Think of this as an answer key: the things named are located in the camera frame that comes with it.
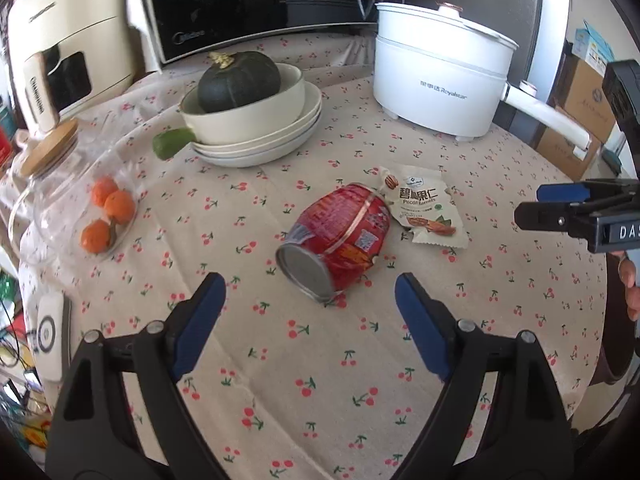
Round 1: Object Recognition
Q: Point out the dark brown chair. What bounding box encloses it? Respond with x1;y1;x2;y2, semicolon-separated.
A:
597;285;640;386

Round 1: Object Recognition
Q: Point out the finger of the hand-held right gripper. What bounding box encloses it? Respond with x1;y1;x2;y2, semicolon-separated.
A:
514;201;596;235
536;178;626;204

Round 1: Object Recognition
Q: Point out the cherry print tablecloth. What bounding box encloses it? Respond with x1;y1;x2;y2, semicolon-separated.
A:
0;30;608;480

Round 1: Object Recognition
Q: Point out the white nut snack packet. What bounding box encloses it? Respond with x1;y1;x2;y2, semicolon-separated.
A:
377;165;469;250

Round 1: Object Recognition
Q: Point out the red drink can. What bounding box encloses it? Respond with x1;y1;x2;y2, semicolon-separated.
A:
275;183;392;303

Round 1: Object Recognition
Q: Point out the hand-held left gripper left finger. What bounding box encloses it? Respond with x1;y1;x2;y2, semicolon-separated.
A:
45;272;227;480

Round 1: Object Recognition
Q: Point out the light blue box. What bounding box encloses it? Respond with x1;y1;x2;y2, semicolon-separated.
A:
574;20;616;63

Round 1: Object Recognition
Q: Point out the cream bowl with green handle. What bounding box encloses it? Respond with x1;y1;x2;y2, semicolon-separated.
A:
152;62;306;161

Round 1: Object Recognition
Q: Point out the glass jar with wooden lid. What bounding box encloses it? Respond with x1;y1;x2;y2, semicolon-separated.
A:
7;119;146;266

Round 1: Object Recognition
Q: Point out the cardboard box with round logo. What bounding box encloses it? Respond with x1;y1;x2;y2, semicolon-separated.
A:
550;40;621;136

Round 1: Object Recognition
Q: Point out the black microwave oven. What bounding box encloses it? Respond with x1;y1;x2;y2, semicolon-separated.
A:
127;0;416;66

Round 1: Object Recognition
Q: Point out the white power bank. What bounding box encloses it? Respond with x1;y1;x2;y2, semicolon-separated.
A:
36;292;73;383

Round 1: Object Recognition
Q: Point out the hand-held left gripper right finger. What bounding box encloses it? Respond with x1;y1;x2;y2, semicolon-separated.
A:
392;272;576;480

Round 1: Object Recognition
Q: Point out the small orange tangerine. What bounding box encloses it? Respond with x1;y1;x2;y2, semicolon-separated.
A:
91;177;120;207
105;191;137;225
81;220;113;254

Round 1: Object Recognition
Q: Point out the grey refrigerator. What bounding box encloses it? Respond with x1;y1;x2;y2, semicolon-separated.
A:
405;0;573;111

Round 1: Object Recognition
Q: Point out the white electric cooking pot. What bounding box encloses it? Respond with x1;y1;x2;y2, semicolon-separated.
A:
372;1;606;153

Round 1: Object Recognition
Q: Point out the cream air fryer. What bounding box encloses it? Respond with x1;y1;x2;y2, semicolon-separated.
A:
5;0;151;131

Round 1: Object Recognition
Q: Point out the person's right hand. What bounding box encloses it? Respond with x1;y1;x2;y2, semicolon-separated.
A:
619;255;640;289

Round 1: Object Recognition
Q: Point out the dark green pumpkin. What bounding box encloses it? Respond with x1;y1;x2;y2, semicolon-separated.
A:
196;51;282;113

